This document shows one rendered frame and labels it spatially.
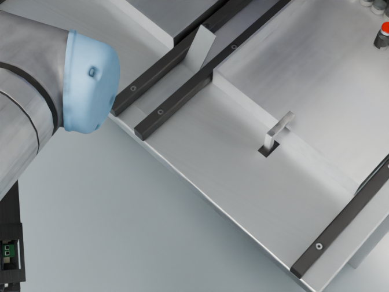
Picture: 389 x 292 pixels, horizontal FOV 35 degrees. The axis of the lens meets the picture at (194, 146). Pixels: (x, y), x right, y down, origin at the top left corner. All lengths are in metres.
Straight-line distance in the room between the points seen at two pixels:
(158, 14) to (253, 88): 0.20
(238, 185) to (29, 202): 1.08
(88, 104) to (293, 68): 0.52
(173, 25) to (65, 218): 0.94
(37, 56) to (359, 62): 0.60
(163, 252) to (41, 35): 1.29
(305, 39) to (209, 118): 0.20
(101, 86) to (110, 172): 1.36
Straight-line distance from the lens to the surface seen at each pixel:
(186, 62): 0.92
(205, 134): 0.87
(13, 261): 0.60
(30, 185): 1.85
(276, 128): 0.83
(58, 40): 0.48
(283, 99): 0.90
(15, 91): 0.44
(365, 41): 0.99
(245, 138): 0.87
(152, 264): 1.72
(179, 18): 0.98
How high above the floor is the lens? 1.64
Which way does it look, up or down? 63 degrees down
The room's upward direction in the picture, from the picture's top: straight up
